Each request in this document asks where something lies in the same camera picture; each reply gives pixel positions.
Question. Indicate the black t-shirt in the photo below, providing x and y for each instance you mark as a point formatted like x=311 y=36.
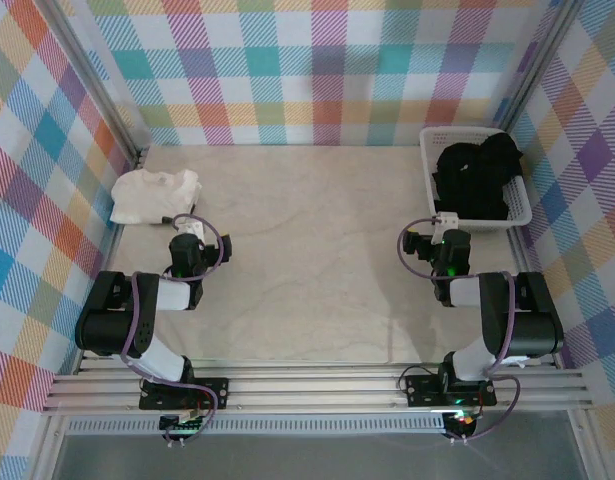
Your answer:
x=472 y=180

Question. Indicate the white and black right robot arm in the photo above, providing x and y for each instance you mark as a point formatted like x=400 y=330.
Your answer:
x=532 y=325

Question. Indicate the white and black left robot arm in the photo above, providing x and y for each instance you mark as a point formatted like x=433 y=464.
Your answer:
x=152 y=345

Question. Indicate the folded white t-shirt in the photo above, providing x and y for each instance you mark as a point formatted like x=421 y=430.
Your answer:
x=147 y=195

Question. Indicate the white plastic mesh basket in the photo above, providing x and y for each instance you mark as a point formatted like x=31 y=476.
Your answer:
x=518 y=202

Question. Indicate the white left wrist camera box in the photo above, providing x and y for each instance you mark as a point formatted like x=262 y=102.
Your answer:
x=192 y=231

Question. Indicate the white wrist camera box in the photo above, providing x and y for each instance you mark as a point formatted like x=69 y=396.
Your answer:
x=446 y=220
x=192 y=231

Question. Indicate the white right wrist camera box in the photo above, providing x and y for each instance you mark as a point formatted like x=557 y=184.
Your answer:
x=446 y=220

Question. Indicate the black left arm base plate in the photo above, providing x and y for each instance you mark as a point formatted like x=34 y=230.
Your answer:
x=212 y=392

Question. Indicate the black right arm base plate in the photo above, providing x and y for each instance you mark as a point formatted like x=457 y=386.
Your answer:
x=422 y=390

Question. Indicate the aluminium mounting rail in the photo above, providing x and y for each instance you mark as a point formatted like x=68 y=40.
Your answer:
x=312 y=385

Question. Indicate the aluminium corner post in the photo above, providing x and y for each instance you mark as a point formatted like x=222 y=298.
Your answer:
x=93 y=75
x=536 y=62

